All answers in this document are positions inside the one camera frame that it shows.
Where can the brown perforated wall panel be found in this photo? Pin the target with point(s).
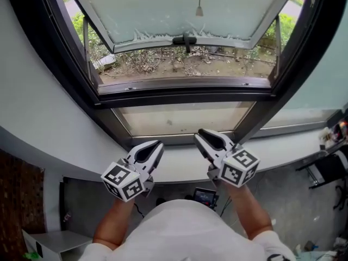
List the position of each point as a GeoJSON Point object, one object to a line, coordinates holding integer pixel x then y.
{"type": "Point", "coordinates": [19, 200]}

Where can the open frosted window sash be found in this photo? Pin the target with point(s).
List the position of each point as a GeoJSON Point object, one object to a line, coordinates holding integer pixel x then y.
{"type": "Point", "coordinates": [174, 9]}

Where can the red and black object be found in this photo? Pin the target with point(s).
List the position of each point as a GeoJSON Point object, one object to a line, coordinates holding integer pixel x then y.
{"type": "Point", "coordinates": [341, 130]}

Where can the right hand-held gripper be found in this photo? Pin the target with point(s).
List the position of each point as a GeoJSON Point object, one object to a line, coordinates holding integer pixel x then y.
{"type": "Point", "coordinates": [236, 173]}

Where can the white open cabinet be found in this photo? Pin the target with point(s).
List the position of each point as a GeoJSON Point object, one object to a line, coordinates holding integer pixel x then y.
{"type": "Point", "coordinates": [59, 242]}

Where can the black window frame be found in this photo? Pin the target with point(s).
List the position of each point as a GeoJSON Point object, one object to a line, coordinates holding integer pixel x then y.
{"type": "Point", "coordinates": [179, 95]}

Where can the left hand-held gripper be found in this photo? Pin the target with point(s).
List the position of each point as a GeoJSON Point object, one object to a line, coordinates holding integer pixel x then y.
{"type": "Point", "coordinates": [119, 175]}

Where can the person's left forearm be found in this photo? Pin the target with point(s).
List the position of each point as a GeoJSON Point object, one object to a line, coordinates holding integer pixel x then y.
{"type": "Point", "coordinates": [112, 224]}

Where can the black folding chair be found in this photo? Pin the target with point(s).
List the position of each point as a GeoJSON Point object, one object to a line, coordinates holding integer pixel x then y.
{"type": "Point", "coordinates": [329, 167]}

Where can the small black screen device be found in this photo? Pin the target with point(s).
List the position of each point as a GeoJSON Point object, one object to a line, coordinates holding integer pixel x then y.
{"type": "Point", "coordinates": [204, 196]}

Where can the frosted fixed window pane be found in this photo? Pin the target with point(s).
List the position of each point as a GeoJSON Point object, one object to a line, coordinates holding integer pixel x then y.
{"type": "Point", "coordinates": [320, 91]}

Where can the person's white t-shirt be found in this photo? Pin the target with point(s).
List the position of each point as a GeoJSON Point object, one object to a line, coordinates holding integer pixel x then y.
{"type": "Point", "coordinates": [179, 235]}

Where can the person's right forearm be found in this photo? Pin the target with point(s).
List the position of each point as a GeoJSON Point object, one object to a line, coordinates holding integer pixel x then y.
{"type": "Point", "coordinates": [250, 213]}

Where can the white windowsill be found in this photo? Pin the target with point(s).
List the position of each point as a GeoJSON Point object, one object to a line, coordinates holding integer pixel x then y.
{"type": "Point", "coordinates": [185, 162]}

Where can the clear low window pane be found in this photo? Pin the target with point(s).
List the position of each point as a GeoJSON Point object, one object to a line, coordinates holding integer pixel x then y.
{"type": "Point", "coordinates": [179, 118]}

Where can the small white container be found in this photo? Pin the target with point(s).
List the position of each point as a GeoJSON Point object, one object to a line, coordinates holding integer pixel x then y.
{"type": "Point", "coordinates": [325, 136]}

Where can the person's left black shoe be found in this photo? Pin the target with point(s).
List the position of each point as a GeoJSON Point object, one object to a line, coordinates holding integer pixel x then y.
{"type": "Point", "coordinates": [160, 201]}

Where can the black tripod stand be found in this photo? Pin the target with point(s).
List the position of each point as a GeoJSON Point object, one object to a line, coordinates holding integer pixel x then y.
{"type": "Point", "coordinates": [341, 197]}

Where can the small green object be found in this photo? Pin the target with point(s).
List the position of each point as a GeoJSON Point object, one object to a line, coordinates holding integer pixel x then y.
{"type": "Point", "coordinates": [30, 255]}

